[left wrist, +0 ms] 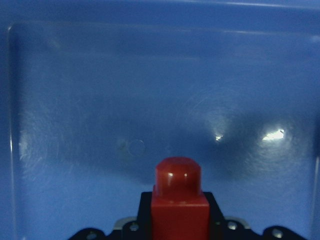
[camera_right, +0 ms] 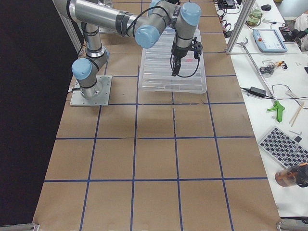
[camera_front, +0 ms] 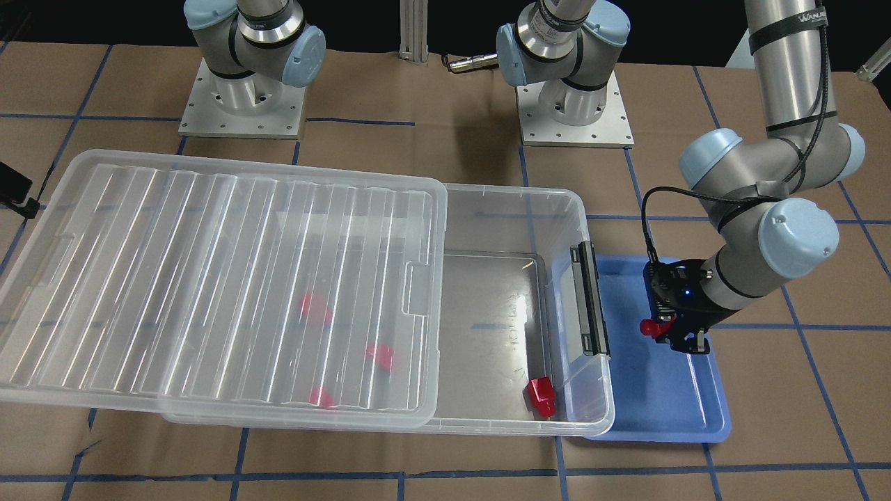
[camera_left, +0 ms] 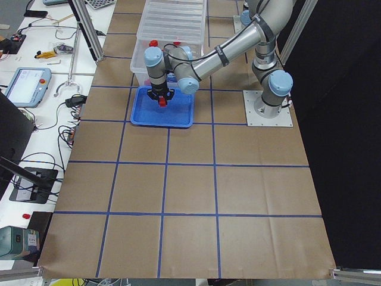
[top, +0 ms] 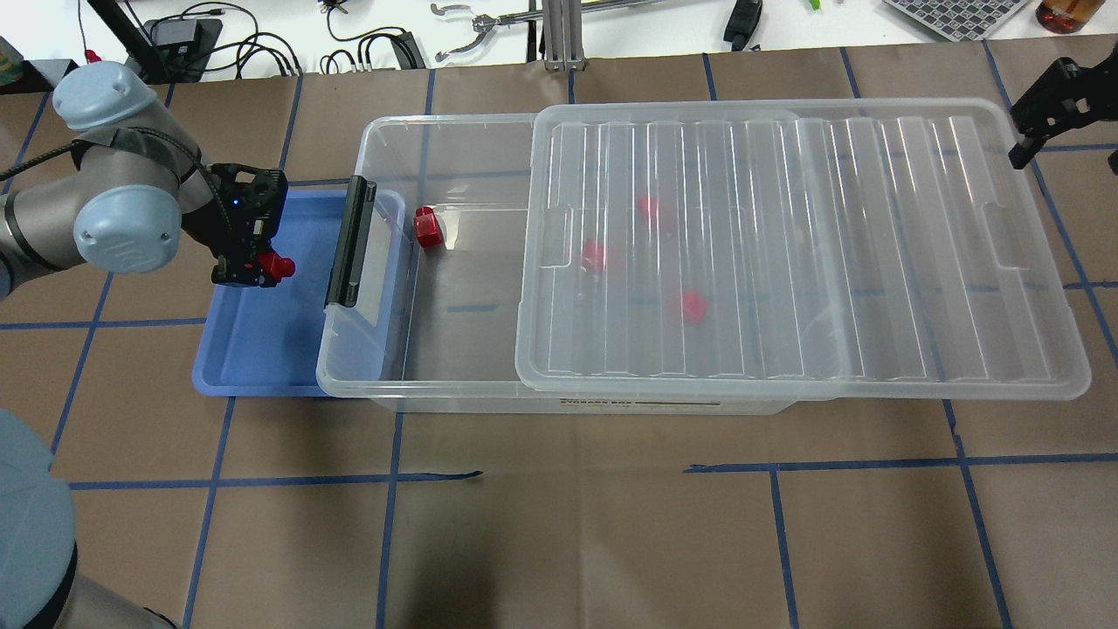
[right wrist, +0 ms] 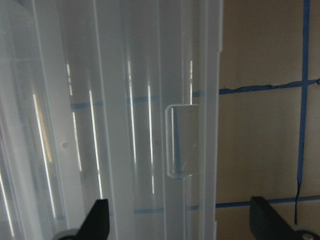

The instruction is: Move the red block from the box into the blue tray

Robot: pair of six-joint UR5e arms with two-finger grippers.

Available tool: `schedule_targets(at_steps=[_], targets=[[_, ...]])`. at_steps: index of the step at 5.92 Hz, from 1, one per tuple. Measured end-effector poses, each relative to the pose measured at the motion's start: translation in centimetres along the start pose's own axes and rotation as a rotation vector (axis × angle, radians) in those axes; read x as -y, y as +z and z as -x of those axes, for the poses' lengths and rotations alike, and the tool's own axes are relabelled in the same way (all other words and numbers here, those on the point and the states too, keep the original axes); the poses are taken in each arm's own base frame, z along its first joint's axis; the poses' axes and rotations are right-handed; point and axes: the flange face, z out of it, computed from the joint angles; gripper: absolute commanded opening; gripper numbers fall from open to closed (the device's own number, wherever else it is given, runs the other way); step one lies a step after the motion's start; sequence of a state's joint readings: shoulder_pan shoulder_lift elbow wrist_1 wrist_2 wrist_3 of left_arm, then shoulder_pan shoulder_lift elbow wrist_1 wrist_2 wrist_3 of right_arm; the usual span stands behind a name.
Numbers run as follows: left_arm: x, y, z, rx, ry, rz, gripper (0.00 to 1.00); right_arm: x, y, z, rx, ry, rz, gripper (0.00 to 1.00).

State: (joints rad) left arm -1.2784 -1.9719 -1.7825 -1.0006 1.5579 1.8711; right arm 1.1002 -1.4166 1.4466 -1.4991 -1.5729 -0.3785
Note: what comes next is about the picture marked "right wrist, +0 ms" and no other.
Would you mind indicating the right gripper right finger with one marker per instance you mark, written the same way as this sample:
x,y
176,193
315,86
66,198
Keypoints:
x,y
266,224

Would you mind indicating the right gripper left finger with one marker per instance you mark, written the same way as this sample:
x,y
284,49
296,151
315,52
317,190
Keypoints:
x,y
96,225

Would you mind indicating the clear ribbed box lid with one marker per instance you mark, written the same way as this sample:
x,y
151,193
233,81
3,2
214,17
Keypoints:
x,y
109,99

